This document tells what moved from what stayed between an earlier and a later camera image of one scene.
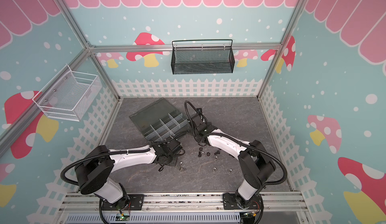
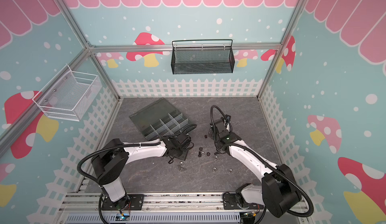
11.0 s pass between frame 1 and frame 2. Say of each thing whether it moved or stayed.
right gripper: moved
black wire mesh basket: stayed
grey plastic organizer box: stayed
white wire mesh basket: stayed
